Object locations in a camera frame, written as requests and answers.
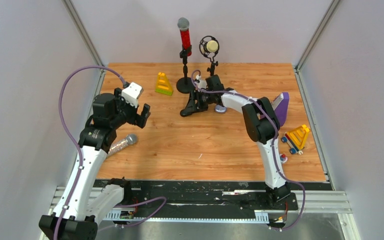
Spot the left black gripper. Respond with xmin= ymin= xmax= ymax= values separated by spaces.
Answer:
xmin=109 ymin=88 xmax=150 ymax=129

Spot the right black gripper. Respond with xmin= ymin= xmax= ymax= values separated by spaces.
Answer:
xmin=184 ymin=89 xmax=215 ymax=114

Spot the lavender earbud charging case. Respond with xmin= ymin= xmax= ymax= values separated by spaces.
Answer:
xmin=214 ymin=104 xmax=227 ymax=114

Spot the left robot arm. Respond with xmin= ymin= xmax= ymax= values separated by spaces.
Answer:
xmin=38 ymin=90 xmax=151 ymax=240

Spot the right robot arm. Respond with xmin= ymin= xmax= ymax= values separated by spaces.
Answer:
xmin=180 ymin=75 xmax=291 ymax=209

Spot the black round-base mic stand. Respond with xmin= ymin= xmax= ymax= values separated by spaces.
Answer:
xmin=176 ymin=46 xmax=194 ymax=94

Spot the silver glitter microphone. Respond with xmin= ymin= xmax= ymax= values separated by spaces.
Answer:
xmin=107 ymin=133 xmax=138 ymax=158

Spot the yellow green toy block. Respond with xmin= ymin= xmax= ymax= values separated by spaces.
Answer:
xmin=154 ymin=72 xmax=174 ymax=96

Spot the black tripod mic stand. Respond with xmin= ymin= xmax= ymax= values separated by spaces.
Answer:
xmin=206 ymin=56 xmax=219 ymax=77

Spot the cream condenser microphone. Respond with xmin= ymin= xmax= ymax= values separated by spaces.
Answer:
xmin=199 ymin=35 xmax=220 ymax=62

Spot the red microphone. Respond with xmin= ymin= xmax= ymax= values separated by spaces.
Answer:
xmin=177 ymin=17 xmax=192 ymax=57

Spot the white phone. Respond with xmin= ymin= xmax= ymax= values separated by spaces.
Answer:
xmin=271 ymin=93 xmax=284 ymax=110

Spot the purple phone stand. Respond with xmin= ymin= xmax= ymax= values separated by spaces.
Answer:
xmin=274 ymin=92 xmax=290 ymax=127

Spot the small red white toy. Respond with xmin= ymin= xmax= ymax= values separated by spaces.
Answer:
xmin=279 ymin=154 xmax=288 ymax=164

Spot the yellow toy vehicle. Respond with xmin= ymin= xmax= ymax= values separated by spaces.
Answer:
xmin=280 ymin=124 xmax=311 ymax=155

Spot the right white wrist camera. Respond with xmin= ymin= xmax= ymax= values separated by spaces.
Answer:
xmin=194 ymin=74 xmax=208 ymax=89

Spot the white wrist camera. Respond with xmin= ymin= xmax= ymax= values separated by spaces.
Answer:
xmin=194 ymin=74 xmax=208 ymax=89
xmin=121 ymin=82 xmax=144 ymax=108

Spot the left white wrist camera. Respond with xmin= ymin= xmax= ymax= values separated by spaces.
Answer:
xmin=121 ymin=82 xmax=144 ymax=108

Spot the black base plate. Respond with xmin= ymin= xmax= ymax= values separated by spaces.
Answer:
xmin=92 ymin=178 xmax=334 ymax=221

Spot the white cable duct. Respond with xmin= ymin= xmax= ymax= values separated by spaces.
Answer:
xmin=103 ymin=209 xmax=270 ymax=224

